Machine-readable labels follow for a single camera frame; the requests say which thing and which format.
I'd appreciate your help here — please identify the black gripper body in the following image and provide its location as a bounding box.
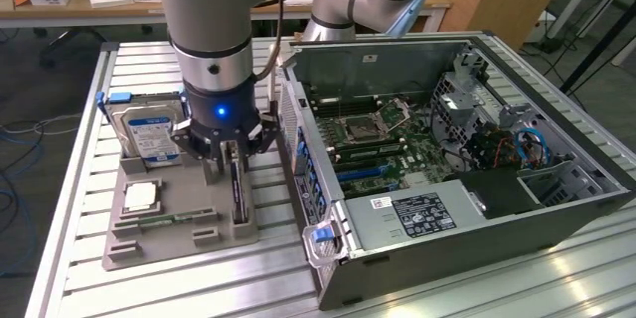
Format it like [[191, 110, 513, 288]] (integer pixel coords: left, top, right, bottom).
[[185, 83, 264, 156]]

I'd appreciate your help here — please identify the black graphics card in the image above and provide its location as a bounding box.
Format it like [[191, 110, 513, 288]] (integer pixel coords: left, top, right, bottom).
[[225, 139, 252, 224]]

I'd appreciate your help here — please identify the hard disk in blue caddy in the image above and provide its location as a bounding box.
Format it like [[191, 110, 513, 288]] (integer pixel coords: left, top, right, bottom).
[[96, 90, 193, 168]]

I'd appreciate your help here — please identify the silver CPU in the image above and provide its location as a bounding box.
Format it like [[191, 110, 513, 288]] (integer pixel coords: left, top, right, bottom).
[[123, 182, 160, 212]]

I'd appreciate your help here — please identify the CPU socket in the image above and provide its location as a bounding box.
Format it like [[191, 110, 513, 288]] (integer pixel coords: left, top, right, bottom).
[[341, 114, 380, 144]]

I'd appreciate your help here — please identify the installed RAM stick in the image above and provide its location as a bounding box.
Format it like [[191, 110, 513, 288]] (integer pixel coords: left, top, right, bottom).
[[337, 141, 404, 159]]

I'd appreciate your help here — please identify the green RAM stick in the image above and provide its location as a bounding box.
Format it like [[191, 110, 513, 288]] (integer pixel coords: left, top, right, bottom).
[[119, 210, 216, 226]]

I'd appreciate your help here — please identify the blue expansion slot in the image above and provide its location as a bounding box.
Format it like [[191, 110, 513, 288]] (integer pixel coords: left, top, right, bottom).
[[337, 166, 384, 182]]

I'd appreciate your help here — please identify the grey parts rack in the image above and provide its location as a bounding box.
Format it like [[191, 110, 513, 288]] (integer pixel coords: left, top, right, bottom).
[[101, 116, 263, 270]]

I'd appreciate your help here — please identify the metal socket cover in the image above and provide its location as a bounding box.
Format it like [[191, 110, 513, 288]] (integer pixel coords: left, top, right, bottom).
[[379, 97, 417, 128]]

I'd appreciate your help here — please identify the green motherboard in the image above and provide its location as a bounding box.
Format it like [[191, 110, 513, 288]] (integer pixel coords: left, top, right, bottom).
[[307, 86, 463, 200]]

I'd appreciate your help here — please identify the grey power supply unit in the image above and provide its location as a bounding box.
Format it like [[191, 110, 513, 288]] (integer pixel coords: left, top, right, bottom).
[[341, 179, 485, 252]]

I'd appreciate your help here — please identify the black office chair base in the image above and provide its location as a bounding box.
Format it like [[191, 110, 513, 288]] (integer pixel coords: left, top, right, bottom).
[[33, 27, 108, 69]]

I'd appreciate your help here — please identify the open black PC case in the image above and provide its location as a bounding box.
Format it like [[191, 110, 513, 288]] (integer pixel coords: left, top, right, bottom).
[[267, 31, 636, 311]]

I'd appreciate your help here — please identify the grey disk bay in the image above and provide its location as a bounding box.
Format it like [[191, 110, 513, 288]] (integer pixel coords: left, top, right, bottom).
[[516, 159, 605, 210]]

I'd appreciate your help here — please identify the black tripod pole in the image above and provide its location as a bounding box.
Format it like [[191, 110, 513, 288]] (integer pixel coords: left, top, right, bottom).
[[560, 0, 636, 94]]

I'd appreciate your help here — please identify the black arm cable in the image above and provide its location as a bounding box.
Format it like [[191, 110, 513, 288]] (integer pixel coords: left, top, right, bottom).
[[252, 0, 288, 83]]

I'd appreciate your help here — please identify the blue floor cable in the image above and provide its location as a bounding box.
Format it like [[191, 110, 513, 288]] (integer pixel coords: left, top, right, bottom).
[[0, 124, 49, 278]]

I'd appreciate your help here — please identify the black wire bundle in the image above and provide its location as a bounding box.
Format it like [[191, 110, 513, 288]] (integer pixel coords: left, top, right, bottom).
[[469, 131, 517, 170]]

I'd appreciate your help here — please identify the blue wire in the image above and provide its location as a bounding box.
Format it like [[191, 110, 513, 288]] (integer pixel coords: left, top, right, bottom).
[[513, 127, 552, 170]]

